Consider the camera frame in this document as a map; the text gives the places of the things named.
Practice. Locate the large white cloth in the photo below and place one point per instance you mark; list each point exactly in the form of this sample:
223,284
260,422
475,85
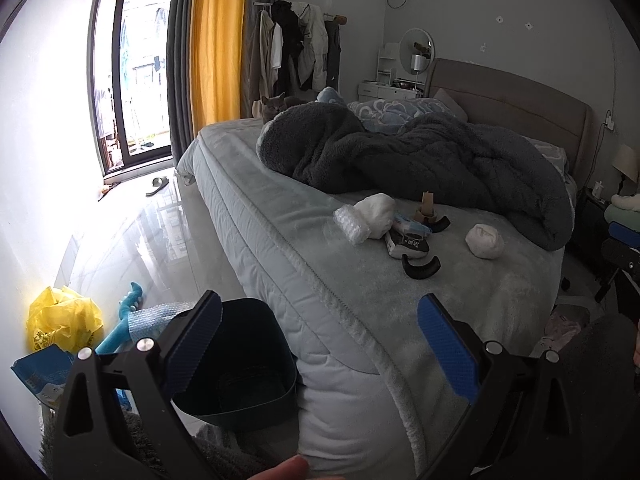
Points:
378,212

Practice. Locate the bed with grey sheet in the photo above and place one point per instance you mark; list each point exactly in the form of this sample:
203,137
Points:
374,403

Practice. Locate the bedside lamp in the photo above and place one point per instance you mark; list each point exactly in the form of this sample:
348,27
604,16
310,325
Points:
625,162

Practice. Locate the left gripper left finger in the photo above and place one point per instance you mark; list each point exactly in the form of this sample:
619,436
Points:
190,334

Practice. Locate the blue dinosaur toy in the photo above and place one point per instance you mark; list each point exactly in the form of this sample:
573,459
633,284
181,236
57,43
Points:
120,333

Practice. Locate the person's left hand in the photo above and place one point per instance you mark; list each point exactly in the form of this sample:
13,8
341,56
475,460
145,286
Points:
295,468

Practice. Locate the cardboard tube roll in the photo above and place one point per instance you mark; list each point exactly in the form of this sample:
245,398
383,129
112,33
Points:
426,214

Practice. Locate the bubble wrap piece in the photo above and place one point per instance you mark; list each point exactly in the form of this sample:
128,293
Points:
352,224

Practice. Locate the grey curtain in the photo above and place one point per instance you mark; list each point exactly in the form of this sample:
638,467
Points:
178,47

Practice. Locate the grey cat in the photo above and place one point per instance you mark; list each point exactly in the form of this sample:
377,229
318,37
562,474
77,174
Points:
273,106

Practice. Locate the yellow curtain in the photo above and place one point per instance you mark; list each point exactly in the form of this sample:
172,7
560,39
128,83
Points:
215,60

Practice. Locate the blue tissue packet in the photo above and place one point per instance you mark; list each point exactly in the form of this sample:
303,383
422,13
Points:
407,226

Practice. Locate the black white package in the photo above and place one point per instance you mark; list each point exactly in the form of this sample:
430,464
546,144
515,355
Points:
413,246

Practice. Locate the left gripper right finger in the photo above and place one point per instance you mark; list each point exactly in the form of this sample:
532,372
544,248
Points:
454,356

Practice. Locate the yellow plastic bag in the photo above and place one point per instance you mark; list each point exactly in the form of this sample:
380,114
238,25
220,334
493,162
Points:
65,318

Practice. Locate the black trash bin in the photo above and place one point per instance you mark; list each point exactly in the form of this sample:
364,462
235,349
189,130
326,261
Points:
247,379

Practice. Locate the blue white paper bag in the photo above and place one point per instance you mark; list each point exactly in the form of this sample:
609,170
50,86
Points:
44,374

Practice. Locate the round vanity mirror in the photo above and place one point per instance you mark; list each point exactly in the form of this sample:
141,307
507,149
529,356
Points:
416,51

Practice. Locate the grey slipper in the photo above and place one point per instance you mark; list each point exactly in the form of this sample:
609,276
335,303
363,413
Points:
158,184

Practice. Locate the small white crumpled ball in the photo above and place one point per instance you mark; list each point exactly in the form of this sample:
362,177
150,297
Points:
485,242

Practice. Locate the brown headboard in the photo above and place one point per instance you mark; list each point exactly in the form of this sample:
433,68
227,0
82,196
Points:
494,97

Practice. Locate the white dresser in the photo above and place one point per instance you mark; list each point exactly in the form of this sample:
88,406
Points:
391,81

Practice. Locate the blue patterned duvet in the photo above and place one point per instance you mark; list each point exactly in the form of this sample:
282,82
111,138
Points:
388,116

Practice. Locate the black curved plastic piece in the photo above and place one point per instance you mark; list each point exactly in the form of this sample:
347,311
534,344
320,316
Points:
421,271

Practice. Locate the window with dark frame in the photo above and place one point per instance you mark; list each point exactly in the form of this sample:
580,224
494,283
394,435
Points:
128,81

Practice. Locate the clothes on rack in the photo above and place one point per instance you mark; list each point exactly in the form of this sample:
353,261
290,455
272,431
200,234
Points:
299,49

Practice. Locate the dark grey fleece blanket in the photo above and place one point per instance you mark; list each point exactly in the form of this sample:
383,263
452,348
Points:
464,165

